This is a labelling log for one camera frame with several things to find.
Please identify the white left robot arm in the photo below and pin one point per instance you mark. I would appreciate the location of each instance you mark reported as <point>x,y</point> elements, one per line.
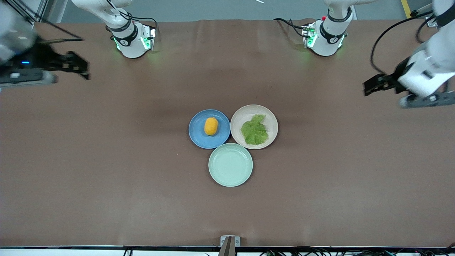
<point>325,44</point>

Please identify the brown table cover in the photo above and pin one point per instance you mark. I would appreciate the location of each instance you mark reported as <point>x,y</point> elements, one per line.
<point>106,160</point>

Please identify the blue plate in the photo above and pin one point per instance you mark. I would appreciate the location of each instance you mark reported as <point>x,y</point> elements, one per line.
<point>199,137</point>

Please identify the yellow lemon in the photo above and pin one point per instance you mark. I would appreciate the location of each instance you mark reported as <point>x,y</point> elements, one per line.
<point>211,126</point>

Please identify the beige plate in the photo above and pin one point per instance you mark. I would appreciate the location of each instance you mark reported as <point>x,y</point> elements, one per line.
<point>238,121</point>

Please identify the green lettuce leaf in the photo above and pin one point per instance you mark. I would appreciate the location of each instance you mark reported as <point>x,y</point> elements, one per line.
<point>254,131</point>

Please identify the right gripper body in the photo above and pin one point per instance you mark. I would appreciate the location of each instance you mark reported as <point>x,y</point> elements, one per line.
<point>42,59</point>

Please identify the light green plate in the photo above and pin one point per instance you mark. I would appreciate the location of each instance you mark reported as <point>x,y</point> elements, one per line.
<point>230,165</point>

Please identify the yellow floor tape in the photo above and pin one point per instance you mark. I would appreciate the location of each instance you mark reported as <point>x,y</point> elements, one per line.
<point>405,7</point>

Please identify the grey metal bracket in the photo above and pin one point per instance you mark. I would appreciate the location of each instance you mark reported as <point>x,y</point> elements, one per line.
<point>229,245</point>

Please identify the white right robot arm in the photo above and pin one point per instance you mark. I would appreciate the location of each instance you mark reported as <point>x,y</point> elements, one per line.
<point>129,46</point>

